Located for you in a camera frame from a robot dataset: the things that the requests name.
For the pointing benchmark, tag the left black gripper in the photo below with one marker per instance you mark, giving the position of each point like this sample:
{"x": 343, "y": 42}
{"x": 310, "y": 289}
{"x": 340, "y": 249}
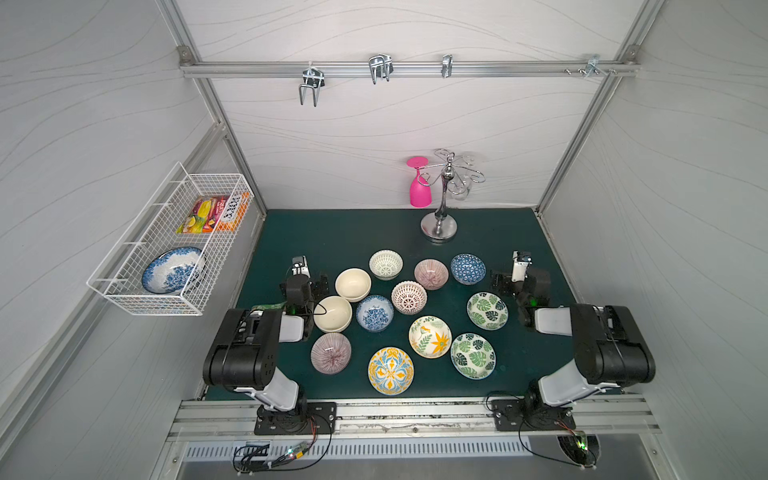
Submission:
{"x": 320, "y": 285}

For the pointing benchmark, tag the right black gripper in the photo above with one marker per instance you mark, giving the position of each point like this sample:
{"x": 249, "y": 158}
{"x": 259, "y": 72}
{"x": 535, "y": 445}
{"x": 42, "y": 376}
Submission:
{"x": 501, "y": 282}

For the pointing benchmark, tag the green leaf bowl back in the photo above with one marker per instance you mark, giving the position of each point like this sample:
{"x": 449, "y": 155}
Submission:
{"x": 487, "y": 311}

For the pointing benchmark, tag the green leaf bowl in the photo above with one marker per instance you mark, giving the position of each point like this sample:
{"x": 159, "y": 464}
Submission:
{"x": 473, "y": 356}
{"x": 487, "y": 311}

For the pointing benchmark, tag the purple striped bowl front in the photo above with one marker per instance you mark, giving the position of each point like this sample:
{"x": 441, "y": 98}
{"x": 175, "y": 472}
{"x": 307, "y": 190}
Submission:
{"x": 331, "y": 353}

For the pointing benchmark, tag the purple striped bowl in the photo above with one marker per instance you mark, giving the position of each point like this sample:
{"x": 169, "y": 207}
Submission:
{"x": 331, "y": 353}
{"x": 431, "y": 274}

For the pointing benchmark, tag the blue floral bowl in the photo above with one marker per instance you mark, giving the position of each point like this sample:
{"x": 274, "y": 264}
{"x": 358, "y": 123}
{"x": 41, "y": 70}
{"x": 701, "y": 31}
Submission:
{"x": 374, "y": 313}
{"x": 175, "y": 270}

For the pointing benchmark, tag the green leaf bowl front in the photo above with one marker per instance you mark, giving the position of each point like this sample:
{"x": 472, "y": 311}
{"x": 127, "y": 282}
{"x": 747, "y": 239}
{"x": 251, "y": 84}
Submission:
{"x": 473, "y": 356}

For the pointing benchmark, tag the white green triangle bowl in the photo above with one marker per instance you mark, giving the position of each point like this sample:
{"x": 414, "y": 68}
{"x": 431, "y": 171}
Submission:
{"x": 386, "y": 264}

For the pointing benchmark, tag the white maroon leaf bowl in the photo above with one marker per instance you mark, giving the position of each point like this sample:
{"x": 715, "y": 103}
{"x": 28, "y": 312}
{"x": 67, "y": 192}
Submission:
{"x": 409, "y": 297}

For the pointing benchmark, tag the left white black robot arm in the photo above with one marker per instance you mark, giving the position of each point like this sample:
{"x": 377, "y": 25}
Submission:
{"x": 243, "y": 357}

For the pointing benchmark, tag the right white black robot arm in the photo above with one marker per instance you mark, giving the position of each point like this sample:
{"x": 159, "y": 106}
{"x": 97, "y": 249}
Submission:
{"x": 609, "y": 352}

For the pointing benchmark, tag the green snack bag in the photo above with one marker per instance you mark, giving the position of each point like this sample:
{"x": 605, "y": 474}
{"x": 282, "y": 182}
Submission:
{"x": 273, "y": 306}

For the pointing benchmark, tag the cream plain bowl front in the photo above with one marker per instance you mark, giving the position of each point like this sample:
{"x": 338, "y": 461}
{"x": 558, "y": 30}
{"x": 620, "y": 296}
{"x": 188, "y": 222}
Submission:
{"x": 333, "y": 314}

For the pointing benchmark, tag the cream plain bowl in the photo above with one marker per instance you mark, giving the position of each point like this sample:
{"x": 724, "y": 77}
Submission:
{"x": 353, "y": 284}
{"x": 333, "y": 314}

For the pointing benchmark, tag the cream plain bowl back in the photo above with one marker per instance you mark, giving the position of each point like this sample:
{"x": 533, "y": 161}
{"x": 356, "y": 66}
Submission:
{"x": 353, "y": 284}

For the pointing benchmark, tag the blue triangle pattern bowl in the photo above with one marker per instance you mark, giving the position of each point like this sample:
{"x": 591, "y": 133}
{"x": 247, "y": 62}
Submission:
{"x": 467, "y": 269}

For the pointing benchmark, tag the purple striped bowl back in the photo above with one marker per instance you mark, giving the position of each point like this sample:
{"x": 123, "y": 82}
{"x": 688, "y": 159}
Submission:
{"x": 431, "y": 274}

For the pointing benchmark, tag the colourful snack packet in basket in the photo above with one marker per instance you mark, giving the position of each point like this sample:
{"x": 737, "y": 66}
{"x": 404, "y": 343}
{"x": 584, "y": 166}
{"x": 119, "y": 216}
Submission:
{"x": 215, "y": 213}

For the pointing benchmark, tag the yellow flower bowl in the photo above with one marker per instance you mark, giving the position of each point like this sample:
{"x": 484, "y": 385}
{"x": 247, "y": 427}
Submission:
{"x": 430, "y": 337}

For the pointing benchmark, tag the chrome glass holder stand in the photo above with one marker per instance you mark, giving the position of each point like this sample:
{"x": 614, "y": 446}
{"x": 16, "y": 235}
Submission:
{"x": 456, "y": 176}

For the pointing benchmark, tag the yellow blue ornament bowl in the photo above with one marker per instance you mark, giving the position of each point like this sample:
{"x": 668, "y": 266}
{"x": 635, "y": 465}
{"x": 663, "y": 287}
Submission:
{"x": 391, "y": 371}

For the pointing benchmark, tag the blue floral bowl in basket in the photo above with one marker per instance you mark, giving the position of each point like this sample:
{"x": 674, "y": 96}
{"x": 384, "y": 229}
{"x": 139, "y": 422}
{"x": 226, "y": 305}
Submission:
{"x": 175, "y": 270}

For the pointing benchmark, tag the pink plastic wine glass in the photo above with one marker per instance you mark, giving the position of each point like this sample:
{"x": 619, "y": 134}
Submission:
{"x": 420, "y": 191}

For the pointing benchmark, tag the metal double hook left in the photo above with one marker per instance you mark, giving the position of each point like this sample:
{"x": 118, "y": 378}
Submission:
{"x": 313, "y": 80}

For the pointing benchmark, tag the metal double hook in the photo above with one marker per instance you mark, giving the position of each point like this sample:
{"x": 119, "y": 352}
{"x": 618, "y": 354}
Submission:
{"x": 313, "y": 80}
{"x": 381, "y": 67}

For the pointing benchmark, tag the metal hook right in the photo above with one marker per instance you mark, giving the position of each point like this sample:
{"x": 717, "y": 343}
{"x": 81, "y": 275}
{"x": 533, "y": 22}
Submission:
{"x": 592, "y": 68}

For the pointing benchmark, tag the metal double hook middle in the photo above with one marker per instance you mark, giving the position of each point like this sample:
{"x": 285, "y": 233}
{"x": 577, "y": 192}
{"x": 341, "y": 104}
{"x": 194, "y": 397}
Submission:
{"x": 381, "y": 67}

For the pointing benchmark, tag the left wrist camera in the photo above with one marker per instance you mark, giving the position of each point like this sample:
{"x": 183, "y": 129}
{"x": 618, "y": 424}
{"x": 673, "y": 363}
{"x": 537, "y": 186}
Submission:
{"x": 300, "y": 266}

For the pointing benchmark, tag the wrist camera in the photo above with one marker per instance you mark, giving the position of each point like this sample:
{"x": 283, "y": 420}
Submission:
{"x": 521, "y": 262}
{"x": 300, "y": 266}

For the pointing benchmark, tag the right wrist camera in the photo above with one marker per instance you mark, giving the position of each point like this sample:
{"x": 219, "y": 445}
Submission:
{"x": 521, "y": 262}

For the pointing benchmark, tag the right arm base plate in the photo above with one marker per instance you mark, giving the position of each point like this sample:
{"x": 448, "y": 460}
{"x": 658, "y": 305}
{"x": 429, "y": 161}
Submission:
{"x": 511, "y": 415}

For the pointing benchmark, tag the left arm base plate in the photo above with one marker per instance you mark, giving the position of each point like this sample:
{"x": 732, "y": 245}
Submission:
{"x": 308, "y": 418}

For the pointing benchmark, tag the white wire wall basket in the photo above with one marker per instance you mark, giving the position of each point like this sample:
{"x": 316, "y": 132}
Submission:
{"x": 153, "y": 232}

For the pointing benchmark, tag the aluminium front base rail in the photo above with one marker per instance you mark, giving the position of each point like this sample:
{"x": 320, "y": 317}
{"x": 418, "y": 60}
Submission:
{"x": 397, "y": 417}

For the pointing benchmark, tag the metal bracket on rail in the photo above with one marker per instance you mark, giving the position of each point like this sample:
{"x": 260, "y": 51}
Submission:
{"x": 446, "y": 66}

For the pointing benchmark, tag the aluminium top rail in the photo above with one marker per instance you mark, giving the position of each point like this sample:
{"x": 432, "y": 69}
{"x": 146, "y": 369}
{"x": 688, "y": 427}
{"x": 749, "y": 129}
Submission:
{"x": 430, "y": 68}

